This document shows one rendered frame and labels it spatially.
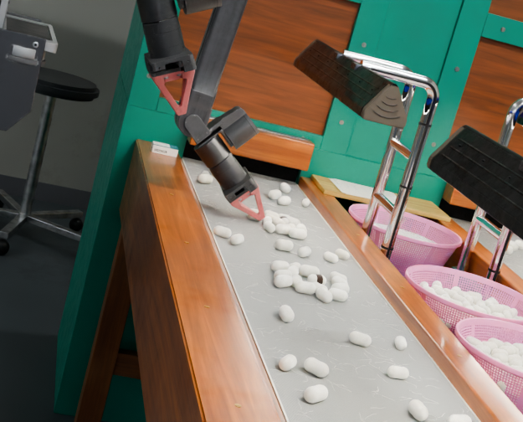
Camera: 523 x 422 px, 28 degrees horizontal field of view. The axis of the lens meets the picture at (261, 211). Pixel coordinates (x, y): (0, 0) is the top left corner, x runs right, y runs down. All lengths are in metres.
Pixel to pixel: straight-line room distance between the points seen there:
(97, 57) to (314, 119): 2.08
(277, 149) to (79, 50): 2.13
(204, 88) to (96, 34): 2.52
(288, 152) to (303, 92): 0.16
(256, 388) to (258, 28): 1.41
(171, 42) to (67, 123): 3.00
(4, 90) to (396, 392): 0.78
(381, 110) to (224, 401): 0.75
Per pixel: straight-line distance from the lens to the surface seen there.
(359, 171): 2.67
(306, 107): 2.61
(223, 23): 2.06
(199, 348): 1.36
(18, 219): 4.05
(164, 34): 1.63
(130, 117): 2.55
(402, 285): 1.92
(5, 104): 1.75
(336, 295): 1.79
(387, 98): 1.82
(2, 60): 1.73
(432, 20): 2.66
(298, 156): 2.56
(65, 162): 4.65
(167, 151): 2.45
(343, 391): 1.43
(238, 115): 2.09
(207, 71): 2.06
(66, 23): 4.54
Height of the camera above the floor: 1.26
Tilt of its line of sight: 13 degrees down
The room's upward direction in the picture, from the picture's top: 15 degrees clockwise
